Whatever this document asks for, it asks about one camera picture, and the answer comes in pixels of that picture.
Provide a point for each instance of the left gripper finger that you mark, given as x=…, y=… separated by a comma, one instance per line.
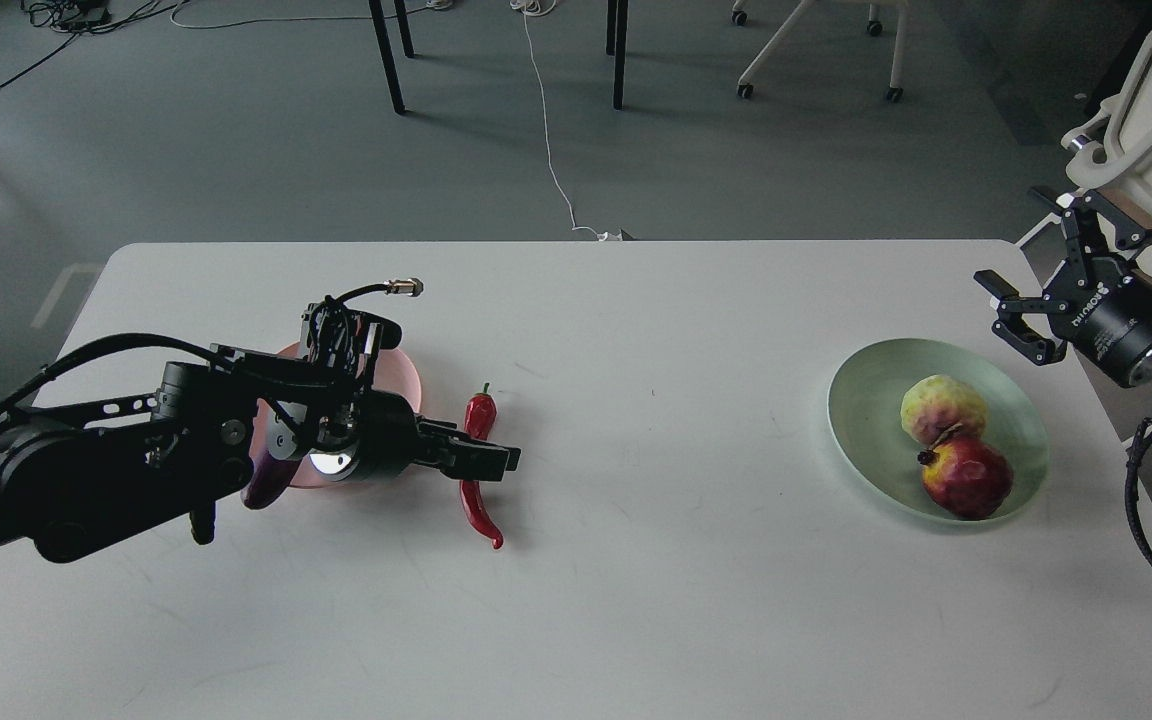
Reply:
x=440, y=438
x=477, y=462

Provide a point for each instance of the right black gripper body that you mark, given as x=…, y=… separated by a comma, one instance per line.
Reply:
x=1108, y=317

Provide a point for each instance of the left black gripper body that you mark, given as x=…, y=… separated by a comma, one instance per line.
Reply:
x=383, y=443

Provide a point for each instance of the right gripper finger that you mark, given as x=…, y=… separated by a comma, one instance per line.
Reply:
x=1104, y=230
x=1010, y=324

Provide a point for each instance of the red chili pepper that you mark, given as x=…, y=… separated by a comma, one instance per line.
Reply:
x=478, y=421

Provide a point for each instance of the purple eggplant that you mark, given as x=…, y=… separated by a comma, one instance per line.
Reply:
x=271, y=476

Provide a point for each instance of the green custard apple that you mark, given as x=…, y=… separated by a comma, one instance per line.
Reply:
x=941, y=402

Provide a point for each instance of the red pomegranate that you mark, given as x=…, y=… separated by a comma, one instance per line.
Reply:
x=966, y=476

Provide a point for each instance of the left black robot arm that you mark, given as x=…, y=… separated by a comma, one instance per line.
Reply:
x=78, y=478

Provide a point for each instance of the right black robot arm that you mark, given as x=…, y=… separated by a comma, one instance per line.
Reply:
x=1142, y=438

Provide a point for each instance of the pink plate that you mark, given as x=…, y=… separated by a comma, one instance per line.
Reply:
x=394, y=373

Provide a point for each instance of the green plate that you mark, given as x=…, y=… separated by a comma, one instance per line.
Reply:
x=863, y=411

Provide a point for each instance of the white chair base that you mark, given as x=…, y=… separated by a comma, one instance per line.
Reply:
x=789, y=41

